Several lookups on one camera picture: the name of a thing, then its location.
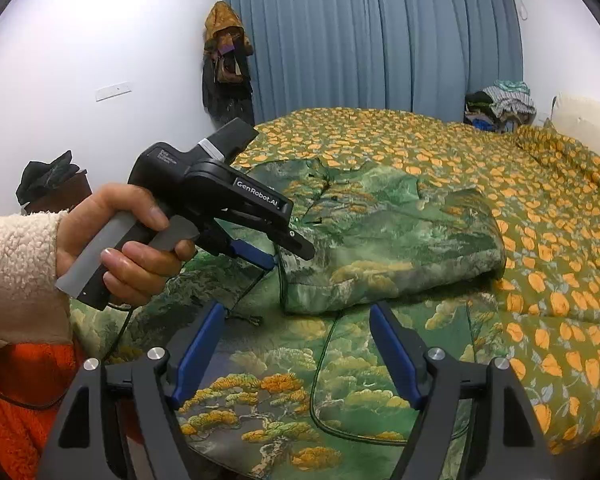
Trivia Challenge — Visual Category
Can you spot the person's orange fleece clothing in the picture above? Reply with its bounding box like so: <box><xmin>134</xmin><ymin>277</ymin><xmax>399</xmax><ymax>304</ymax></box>
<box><xmin>0</xmin><ymin>338</ymin><xmax>87</xmax><ymax>480</ymax></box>

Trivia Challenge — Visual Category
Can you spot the white wall plate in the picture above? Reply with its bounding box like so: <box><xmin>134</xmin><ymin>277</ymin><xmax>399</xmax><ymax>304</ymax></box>
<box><xmin>95</xmin><ymin>81</ymin><xmax>132</xmax><ymax>102</ymax></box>

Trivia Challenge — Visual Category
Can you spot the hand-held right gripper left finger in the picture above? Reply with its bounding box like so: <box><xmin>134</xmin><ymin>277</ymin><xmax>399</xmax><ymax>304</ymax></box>
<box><xmin>37</xmin><ymin>301</ymin><xmax>227</xmax><ymax>480</ymax></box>

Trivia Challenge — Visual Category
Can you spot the person's left hand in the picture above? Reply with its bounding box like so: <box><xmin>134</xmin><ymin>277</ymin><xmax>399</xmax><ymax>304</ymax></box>
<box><xmin>55</xmin><ymin>183</ymin><xmax>197</xmax><ymax>306</ymax></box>

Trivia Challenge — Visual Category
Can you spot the green landscape print garment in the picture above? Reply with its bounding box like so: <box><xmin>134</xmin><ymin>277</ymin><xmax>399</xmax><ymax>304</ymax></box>
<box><xmin>69</xmin><ymin>157</ymin><xmax>507</xmax><ymax>480</ymax></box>

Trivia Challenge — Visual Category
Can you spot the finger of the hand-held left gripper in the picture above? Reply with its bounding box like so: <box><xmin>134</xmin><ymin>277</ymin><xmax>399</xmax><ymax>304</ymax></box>
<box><xmin>214</xmin><ymin>230</ymin><xmax>277</xmax><ymax>272</ymax></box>
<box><xmin>272</xmin><ymin>222</ymin><xmax>316</xmax><ymax>262</ymax></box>

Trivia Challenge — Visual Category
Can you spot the brown hanging hooded coat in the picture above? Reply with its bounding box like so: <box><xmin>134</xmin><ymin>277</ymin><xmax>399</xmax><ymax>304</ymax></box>
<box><xmin>201</xmin><ymin>0</ymin><xmax>256</xmax><ymax>127</ymax></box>

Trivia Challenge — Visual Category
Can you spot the dark cloth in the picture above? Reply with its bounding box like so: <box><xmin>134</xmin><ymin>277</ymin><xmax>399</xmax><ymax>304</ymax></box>
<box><xmin>16</xmin><ymin>150</ymin><xmax>81</xmax><ymax>206</ymax></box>

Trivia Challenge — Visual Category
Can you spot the black cable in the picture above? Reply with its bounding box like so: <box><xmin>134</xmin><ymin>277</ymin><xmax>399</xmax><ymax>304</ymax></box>
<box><xmin>0</xmin><ymin>304</ymin><xmax>132</xmax><ymax>409</ymax></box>

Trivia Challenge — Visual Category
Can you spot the blue curtain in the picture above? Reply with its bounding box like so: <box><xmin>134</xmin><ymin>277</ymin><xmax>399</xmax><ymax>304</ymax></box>
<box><xmin>219</xmin><ymin>0</ymin><xmax>526</xmax><ymax>127</ymax></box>

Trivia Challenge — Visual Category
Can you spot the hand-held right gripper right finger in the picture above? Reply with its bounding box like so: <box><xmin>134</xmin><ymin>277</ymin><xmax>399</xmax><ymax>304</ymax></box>
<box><xmin>369</xmin><ymin>301</ymin><xmax>563</xmax><ymax>480</ymax></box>

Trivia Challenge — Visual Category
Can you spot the pile of clothes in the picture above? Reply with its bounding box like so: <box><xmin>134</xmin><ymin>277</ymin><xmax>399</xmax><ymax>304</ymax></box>
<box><xmin>462</xmin><ymin>80</ymin><xmax>537</xmax><ymax>134</ymax></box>

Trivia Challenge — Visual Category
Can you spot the orange floral green blanket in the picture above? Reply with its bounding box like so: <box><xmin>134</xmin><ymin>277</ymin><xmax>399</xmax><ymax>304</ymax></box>
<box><xmin>230</xmin><ymin>106</ymin><xmax>600</xmax><ymax>457</ymax></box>

